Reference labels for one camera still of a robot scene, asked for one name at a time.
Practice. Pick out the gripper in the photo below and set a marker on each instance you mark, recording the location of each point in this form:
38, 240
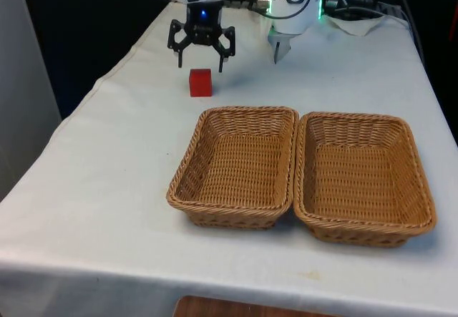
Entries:
204, 27

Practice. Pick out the red cube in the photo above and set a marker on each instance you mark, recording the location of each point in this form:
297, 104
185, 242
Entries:
200, 82

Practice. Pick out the wicker basket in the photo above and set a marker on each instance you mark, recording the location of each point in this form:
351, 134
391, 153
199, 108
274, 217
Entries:
232, 166
365, 177

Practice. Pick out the pale grey locker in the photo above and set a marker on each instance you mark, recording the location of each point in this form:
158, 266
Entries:
25, 81

